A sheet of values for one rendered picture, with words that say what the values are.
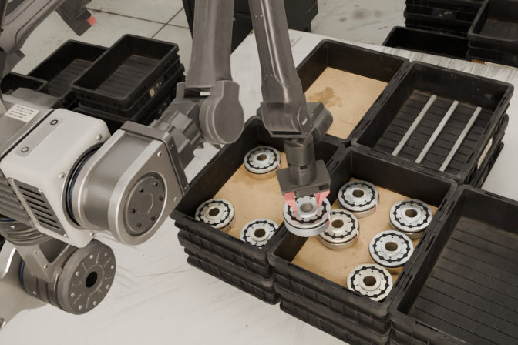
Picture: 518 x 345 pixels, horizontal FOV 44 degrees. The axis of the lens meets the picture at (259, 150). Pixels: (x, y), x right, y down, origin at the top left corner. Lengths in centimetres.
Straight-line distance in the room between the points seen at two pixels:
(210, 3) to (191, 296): 90
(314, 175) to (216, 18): 41
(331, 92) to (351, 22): 185
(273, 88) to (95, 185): 42
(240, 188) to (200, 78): 76
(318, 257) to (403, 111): 57
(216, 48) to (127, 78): 185
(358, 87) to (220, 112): 106
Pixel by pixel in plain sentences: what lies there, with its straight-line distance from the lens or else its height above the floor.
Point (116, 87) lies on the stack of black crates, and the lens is 281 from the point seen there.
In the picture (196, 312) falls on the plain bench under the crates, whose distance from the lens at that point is 168.
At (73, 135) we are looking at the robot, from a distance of 92.
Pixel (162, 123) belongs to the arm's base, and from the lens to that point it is 94.
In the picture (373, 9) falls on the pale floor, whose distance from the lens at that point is 391.
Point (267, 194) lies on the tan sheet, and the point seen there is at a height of 83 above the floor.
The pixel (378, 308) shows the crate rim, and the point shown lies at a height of 93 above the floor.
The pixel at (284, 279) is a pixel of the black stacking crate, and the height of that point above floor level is 85.
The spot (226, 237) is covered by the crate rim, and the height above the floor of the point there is 93.
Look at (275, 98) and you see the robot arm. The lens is 116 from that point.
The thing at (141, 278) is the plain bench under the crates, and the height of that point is 70.
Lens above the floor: 208
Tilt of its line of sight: 43 degrees down
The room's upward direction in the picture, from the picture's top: 11 degrees counter-clockwise
